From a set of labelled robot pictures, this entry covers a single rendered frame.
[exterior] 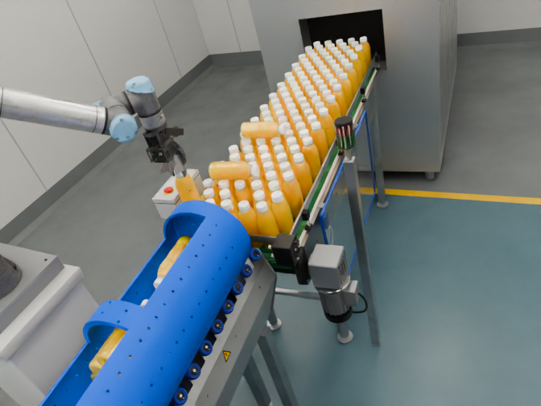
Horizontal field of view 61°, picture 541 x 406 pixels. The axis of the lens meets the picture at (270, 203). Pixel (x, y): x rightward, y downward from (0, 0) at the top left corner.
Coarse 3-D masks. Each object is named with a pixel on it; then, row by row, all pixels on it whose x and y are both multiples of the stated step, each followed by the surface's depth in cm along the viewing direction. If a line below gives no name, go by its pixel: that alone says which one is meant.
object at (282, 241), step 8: (280, 240) 152; (288, 240) 151; (296, 240) 152; (272, 248) 151; (280, 248) 150; (288, 248) 148; (296, 248) 154; (272, 256) 156; (280, 256) 152; (288, 256) 151; (296, 256) 153; (280, 264) 155; (288, 264) 153
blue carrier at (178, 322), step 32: (192, 224) 148; (224, 224) 135; (160, 256) 147; (192, 256) 124; (224, 256) 131; (128, 288) 134; (160, 288) 115; (192, 288) 119; (224, 288) 130; (96, 320) 110; (128, 320) 108; (160, 320) 110; (192, 320) 117; (96, 352) 123; (128, 352) 103; (160, 352) 107; (192, 352) 117; (64, 384) 114; (96, 384) 97; (128, 384) 99; (160, 384) 105
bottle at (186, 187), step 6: (180, 180) 159; (186, 180) 159; (192, 180) 162; (180, 186) 160; (186, 186) 160; (192, 186) 161; (180, 192) 161; (186, 192) 161; (192, 192) 162; (180, 198) 164; (186, 198) 162; (192, 198) 163; (198, 198) 165
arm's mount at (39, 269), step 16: (16, 256) 144; (32, 256) 142; (48, 256) 141; (32, 272) 136; (48, 272) 138; (16, 288) 132; (32, 288) 133; (0, 304) 128; (16, 304) 129; (0, 320) 125
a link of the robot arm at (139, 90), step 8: (136, 80) 137; (144, 80) 136; (128, 88) 136; (136, 88) 135; (144, 88) 136; (152, 88) 139; (128, 96) 136; (136, 96) 136; (144, 96) 137; (152, 96) 139; (136, 104) 137; (144, 104) 138; (152, 104) 139; (136, 112) 139; (144, 112) 140; (152, 112) 140
